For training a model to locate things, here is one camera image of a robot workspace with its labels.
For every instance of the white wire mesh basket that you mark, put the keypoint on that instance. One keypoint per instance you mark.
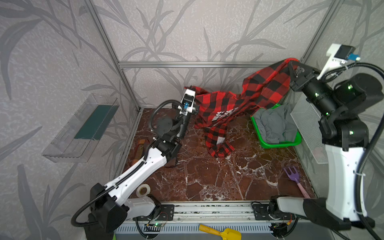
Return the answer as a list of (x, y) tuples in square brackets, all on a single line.
[(307, 118)]

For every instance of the white tape roll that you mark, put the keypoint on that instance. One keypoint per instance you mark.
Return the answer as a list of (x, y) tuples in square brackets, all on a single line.
[(143, 190)]

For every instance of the red black plaid shirt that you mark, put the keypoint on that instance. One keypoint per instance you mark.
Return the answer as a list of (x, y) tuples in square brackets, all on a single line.
[(263, 89)]

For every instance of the aluminium front rail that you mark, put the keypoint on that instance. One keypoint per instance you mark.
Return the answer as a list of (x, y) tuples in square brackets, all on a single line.
[(216, 213)]

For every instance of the yellow toy shovel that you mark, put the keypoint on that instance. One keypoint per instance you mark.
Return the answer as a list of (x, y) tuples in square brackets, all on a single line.
[(227, 234)]

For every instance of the green plastic basket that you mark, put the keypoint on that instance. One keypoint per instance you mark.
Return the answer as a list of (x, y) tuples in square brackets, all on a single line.
[(297, 141)]

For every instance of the folded brown plaid shirt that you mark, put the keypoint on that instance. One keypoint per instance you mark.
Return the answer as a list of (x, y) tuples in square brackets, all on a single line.
[(140, 151)]

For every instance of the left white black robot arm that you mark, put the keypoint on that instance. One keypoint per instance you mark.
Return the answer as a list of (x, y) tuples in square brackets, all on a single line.
[(164, 148)]

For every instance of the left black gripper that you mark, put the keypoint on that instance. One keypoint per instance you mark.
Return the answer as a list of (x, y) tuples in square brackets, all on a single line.
[(182, 120)]

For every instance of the aluminium frame crossbar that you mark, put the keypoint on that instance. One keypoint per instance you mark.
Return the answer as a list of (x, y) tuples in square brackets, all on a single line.
[(163, 64)]

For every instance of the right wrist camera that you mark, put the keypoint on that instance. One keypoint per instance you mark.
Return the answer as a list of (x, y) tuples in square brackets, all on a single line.
[(338, 55)]

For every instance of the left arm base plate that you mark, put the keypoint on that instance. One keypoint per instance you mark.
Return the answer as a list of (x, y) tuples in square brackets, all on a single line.
[(162, 213)]

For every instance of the grey long sleeve shirt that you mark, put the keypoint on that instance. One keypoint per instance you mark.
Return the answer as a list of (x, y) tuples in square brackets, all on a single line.
[(276, 125)]

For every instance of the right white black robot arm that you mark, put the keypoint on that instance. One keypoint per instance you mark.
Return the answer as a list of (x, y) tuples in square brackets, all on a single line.
[(347, 142)]

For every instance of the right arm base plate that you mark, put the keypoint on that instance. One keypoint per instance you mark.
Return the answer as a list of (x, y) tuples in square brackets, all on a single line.
[(261, 212)]

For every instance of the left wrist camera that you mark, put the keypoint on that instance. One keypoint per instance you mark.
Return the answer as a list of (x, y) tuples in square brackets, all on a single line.
[(188, 102)]

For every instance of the clear plastic wall tray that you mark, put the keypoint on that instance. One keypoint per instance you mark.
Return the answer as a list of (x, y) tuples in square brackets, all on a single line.
[(78, 139)]

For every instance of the purple pink toy fork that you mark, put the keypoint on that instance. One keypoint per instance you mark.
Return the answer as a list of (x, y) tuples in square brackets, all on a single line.
[(294, 175)]

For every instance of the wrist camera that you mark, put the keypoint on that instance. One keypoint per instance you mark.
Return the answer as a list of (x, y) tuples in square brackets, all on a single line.
[(338, 55), (188, 102)]

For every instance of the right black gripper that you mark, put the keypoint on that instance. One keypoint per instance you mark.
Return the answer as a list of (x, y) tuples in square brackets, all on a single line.
[(301, 79)]

